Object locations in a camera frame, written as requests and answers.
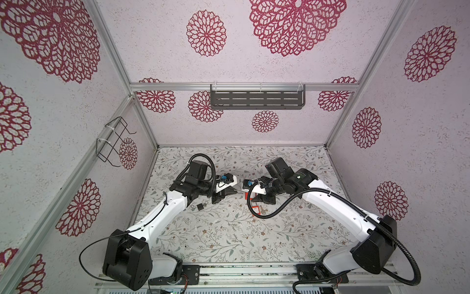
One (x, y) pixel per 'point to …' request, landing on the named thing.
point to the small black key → (200, 207)
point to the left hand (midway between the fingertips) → (233, 192)
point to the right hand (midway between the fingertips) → (254, 188)
